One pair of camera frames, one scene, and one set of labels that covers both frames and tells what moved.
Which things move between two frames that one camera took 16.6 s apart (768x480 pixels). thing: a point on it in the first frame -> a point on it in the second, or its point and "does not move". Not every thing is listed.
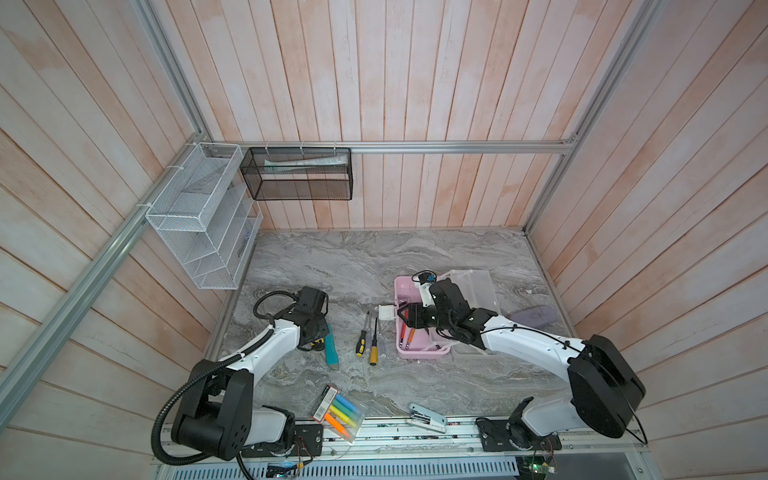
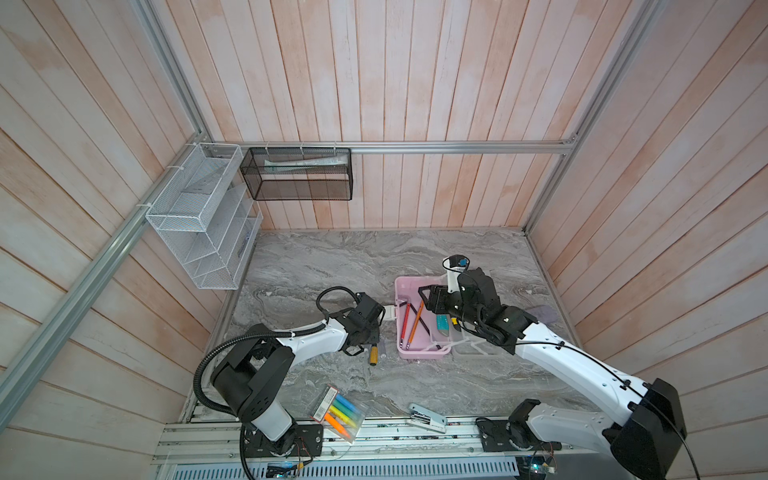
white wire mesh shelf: (209, 217) does not move
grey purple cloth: (535, 316) does not move
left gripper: (320, 319) -> (374, 337)
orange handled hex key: (410, 338) does not move
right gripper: (414, 311) -> (437, 295)
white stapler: (426, 418) does not move
